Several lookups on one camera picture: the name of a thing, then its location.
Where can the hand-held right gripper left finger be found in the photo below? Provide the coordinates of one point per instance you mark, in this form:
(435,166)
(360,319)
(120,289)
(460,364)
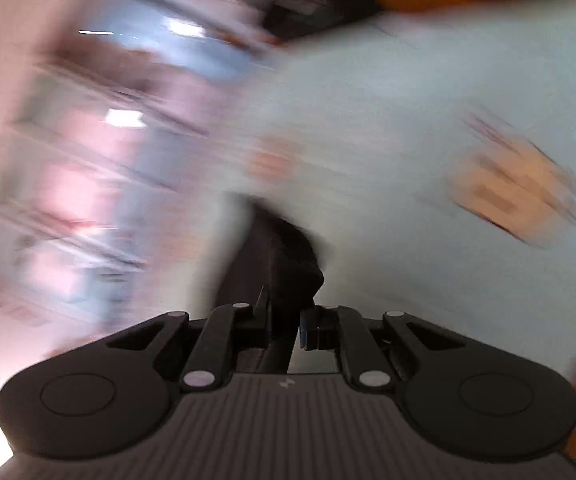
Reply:
(263,322)

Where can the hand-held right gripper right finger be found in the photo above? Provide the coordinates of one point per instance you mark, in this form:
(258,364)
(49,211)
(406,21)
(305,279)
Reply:
(307,330)

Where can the black pants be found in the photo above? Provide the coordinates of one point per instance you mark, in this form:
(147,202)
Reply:
(278,270)

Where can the sliding door wardrobe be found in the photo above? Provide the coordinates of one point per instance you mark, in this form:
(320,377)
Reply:
(93,160)

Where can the bee print quilted blanket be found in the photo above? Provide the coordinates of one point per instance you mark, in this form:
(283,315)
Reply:
(417,110)

